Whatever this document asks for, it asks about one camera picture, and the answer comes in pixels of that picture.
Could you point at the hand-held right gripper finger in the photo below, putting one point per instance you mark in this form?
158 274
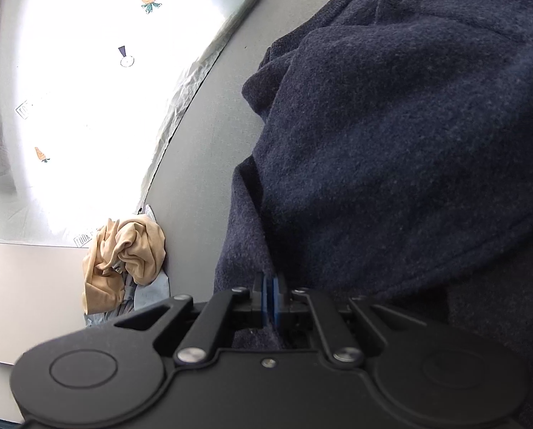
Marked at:
266 301
277 301

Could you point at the navy blue knit sweater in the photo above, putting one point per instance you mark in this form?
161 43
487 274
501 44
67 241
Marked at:
382 143

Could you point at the light blue garment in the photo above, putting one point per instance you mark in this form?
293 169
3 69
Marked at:
152 292

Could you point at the tan garment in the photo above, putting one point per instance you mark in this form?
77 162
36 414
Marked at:
128 250

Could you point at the white board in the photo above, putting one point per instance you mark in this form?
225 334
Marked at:
29 295

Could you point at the white printed sheet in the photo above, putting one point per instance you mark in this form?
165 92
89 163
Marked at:
83 98

